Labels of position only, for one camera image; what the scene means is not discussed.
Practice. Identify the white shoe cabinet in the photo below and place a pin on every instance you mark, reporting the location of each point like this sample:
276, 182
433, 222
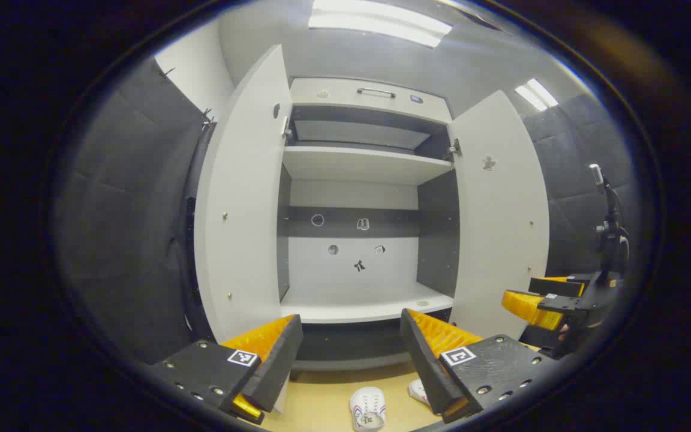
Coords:
351, 165

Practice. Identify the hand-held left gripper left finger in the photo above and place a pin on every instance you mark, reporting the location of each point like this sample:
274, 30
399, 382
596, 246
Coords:
279, 360

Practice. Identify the ceiling light panel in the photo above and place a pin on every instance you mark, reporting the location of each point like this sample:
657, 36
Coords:
378, 23
536, 95

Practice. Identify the white striped shoe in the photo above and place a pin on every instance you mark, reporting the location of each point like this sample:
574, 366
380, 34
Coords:
418, 393
368, 405

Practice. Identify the white cabinet door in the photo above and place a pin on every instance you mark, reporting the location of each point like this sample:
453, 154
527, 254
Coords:
243, 210
501, 240

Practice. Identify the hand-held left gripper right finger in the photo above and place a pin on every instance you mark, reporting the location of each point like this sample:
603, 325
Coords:
423, 360

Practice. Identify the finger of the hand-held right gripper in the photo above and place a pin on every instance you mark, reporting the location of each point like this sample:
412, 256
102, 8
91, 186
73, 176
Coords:
525, 306
555, 285

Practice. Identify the black backdrop cloth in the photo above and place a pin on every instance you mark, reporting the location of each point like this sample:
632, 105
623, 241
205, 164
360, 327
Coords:
117, 228

